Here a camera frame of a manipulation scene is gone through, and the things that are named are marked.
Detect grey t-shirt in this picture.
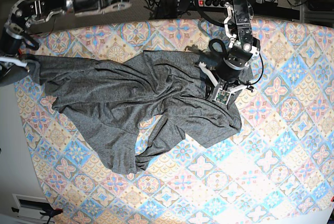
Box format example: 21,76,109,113
25,51,242,174

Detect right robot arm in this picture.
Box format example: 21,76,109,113
1,0,131,86

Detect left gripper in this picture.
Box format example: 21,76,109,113
195,62,255,104

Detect patterned tablecloth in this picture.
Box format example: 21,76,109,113
15,19,333,223

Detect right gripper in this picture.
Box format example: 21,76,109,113
1,54,36,87

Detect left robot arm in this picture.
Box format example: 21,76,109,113
194,0,260,105

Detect white vent panel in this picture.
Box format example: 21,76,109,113
11,194,52,223

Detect tangled black cables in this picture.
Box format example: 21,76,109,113
142,0,194,20

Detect white power strip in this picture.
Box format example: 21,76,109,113
198,0,229,8

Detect black orange clamp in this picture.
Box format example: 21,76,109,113
11,207,63,220

